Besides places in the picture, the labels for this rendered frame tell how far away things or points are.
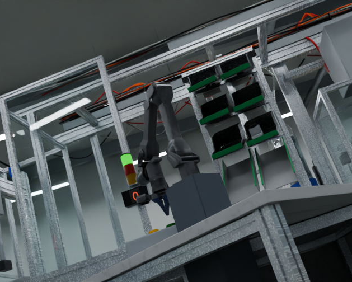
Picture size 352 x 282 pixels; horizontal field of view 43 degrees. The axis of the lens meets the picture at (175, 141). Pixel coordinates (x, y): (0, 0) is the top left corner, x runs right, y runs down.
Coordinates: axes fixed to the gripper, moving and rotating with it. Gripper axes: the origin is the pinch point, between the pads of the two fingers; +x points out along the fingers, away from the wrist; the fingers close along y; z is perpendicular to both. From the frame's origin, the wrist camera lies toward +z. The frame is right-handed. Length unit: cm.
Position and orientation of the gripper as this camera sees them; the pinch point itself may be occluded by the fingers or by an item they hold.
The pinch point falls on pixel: (165, 206)
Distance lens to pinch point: 165.0
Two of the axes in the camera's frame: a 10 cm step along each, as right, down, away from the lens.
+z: 2.1, 2.8, 9.4
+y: -9.3, 3.4, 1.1
